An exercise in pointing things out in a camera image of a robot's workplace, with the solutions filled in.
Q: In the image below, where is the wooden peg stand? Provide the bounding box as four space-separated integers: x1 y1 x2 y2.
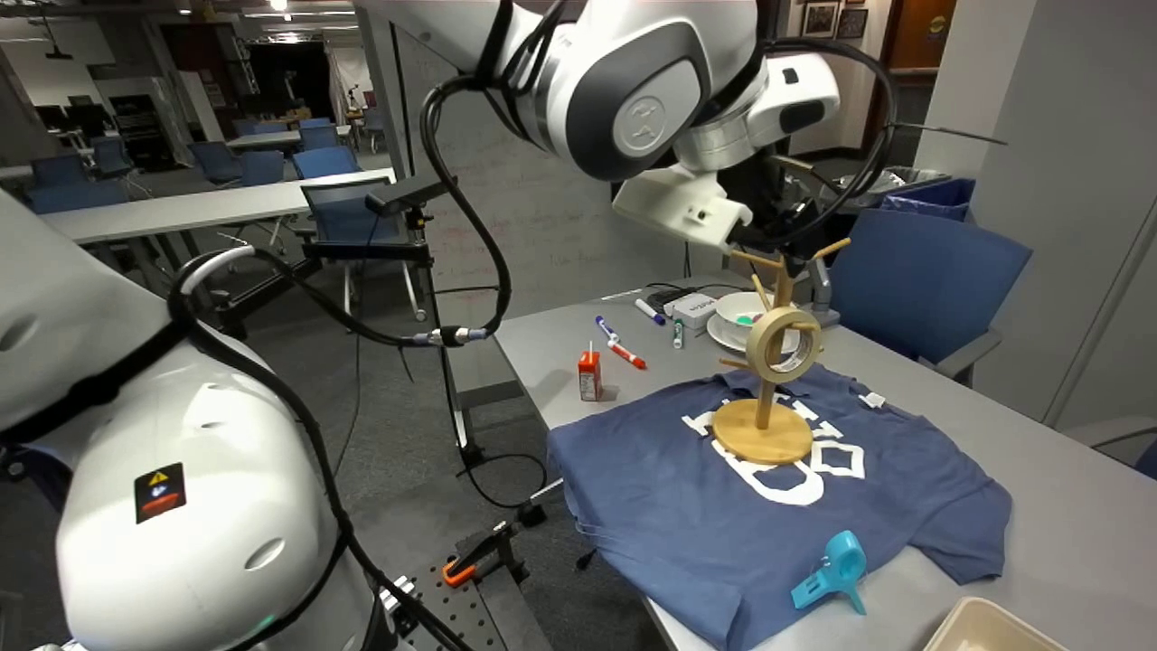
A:
706 232 855 472

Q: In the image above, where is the blue printed t-shirt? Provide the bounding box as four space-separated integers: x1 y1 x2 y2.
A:
541 361 1016 651

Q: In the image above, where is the beige masking tape roll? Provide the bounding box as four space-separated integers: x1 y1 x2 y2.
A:
743 302 827 391

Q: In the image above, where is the blue bin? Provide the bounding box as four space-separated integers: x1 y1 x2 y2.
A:
884 179 980 229

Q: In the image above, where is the blue background chair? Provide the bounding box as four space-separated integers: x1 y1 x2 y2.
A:
293 117 365 182
192 136 291 188

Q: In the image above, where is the orange handled clamp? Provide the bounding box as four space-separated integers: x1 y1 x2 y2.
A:
436 516 520 595

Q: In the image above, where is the red marker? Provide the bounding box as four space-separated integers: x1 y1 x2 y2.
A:
605 338 650 378

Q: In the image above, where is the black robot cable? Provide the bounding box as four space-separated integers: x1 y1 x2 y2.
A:
168 32 902 651

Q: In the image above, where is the beige plastic tray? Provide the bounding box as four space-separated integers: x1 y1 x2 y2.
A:
917 595 1075 651

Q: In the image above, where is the white cardboard box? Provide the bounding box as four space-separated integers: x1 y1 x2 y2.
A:
662 285 722 327

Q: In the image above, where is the blue office chair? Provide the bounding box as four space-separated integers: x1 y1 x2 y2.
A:
827 211 1039 380

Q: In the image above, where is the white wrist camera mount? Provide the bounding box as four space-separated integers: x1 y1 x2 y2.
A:
612 163 755 258

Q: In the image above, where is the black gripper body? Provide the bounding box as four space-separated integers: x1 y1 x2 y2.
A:
738 152 847 274

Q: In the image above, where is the white plate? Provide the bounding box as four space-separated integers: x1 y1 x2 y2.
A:
706 303 773 355

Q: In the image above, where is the grey background table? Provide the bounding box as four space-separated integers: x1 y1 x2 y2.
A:
39 165 401 247

